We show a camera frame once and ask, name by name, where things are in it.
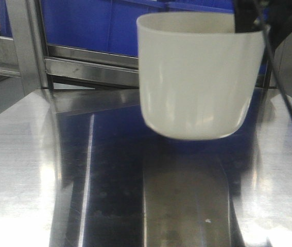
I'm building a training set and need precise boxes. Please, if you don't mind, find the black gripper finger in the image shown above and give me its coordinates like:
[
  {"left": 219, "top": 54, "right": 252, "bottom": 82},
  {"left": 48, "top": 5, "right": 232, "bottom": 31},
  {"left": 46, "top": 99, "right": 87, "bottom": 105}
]
[{"left": 233, "top": 1, "right": 292, "bottom": 49}]

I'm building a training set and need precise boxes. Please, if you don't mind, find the blue plastic crate on shelf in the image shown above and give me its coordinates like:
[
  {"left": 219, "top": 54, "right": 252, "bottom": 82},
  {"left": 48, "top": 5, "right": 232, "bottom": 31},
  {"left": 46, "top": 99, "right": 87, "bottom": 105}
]
[{"left": 40, "top": 0, "right": 270, "bottom": 75}]

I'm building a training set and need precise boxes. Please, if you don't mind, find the white round plastic bin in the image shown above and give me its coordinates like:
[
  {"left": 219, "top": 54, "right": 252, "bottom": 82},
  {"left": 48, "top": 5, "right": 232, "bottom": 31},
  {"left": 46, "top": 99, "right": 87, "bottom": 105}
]
[{"left": 136, "top": 12, "right": 265, "bottom": 140}]

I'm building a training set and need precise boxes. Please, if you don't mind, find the stainless steel shelf frame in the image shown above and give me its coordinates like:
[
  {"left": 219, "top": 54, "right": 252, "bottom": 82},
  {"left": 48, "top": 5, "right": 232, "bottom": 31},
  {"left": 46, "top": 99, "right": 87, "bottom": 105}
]
[{"left": 0, "top": 0, "right": 292, "bottom": 116}]

